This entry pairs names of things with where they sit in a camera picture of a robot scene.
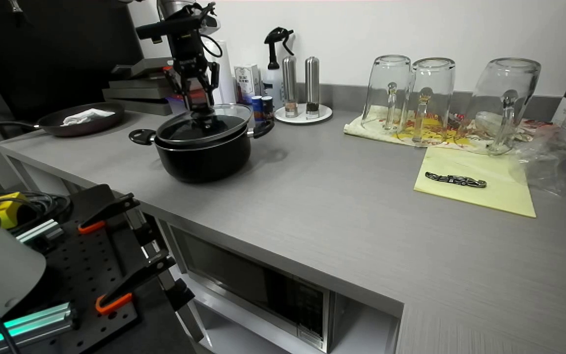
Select black frying pan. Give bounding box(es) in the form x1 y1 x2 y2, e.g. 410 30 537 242
0 101 128 140

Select yellow tool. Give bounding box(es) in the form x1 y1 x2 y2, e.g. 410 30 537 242
0 191 28 232

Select built-in microwave oven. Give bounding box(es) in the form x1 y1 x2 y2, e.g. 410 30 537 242
158 219 339 352

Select black cooking pot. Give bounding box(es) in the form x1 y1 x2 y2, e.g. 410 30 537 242
127 114 278 185

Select clear plastic bag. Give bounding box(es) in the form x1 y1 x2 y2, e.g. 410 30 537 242
512 120 566 195

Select black clamp orange trigger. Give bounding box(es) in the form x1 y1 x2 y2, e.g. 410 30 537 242
95 254 178 319
75 193 142 238

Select stack of black trays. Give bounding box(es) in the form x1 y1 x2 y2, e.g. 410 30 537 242
103 53 187 116

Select white paper towel roll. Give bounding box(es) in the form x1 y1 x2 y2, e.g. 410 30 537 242
211 38 240 110

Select white cloth in pan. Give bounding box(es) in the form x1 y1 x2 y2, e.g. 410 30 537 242
62 107 119 128

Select teal-lit aluminium extrusion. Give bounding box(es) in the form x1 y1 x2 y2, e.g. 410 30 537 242
0 301 79 350

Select steel spice grinder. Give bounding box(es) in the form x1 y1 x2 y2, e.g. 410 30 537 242
303 55 323 114
282 55 299 120

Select spray bottle black trigger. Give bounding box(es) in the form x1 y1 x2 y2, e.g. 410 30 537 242
262 26 297 110

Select glass pot lid black knob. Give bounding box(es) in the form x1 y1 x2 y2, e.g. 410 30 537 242
156 107 254 148

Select bare silver aluminium extrusion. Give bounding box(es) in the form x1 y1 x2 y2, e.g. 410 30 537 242
14 217 64 246

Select black pegboard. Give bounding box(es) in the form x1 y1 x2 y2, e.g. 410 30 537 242
7 183 197 354

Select coiled black cables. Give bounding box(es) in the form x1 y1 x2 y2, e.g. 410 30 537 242
14 193 75 232

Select clear drinking glass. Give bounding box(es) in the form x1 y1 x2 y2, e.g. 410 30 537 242
468 55 543 156
408 55 457 144
360 53 415 134

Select yellow notepad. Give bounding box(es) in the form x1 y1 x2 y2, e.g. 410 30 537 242
413 144 539 219

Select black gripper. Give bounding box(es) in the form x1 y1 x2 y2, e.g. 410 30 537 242
168 28 223 126

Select white round plate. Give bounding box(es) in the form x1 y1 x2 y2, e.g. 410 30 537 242
274 103 335 126

